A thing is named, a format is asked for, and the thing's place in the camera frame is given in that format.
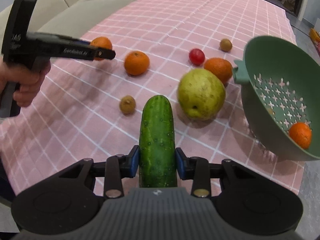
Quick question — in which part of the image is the person's left hand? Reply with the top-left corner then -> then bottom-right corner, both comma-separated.
0,57 -> 51,107

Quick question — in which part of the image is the green plastic colander bowl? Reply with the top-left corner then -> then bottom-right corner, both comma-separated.
233,36 -> 319,161

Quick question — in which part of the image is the brown longan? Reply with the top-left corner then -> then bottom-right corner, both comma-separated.
119,95 -> 136,115
220,38 -> 233,52

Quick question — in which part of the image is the green cucumber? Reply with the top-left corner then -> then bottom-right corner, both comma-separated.
139,95 -> 177,188

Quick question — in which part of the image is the red cherry tomato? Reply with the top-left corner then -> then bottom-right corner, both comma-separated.
189,48 -> 206,66

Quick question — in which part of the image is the beige sofa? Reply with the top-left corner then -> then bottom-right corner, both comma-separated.
0,0 -> 166,41

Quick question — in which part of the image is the orange mandarin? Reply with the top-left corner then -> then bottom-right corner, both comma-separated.
124,51 -> 150,76
289,122 -> 312,150
204,57 -> 233,85
89,36 -> 113,50

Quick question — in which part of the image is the large yellow-green pear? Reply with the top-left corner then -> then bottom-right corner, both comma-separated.
177,69 -> 226,121

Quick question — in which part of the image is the orange box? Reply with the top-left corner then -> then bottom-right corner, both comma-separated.
309,28 -> 320,46

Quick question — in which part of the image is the orange mandarin by handle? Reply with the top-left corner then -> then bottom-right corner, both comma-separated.
204,57 -> 233,85

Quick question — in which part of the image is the pink checkered tablecloth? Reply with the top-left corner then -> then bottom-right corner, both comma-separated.
1,0 -> 304,193

